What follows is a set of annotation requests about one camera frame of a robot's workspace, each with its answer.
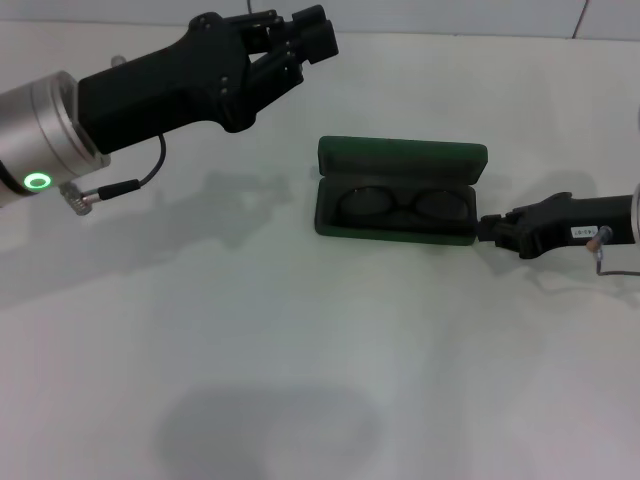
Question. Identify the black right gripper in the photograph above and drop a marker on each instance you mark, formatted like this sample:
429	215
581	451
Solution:
555	225

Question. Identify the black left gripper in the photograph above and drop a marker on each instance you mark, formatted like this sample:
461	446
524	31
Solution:
160	95

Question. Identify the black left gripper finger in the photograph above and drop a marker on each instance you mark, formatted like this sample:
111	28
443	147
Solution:
310	16
320	42

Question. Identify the green glasses case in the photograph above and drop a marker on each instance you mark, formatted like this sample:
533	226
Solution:
400	155

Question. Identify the black glasses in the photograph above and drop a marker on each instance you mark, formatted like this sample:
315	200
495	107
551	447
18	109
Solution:
365	202

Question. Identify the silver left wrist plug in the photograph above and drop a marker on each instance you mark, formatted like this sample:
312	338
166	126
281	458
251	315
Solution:
118	60

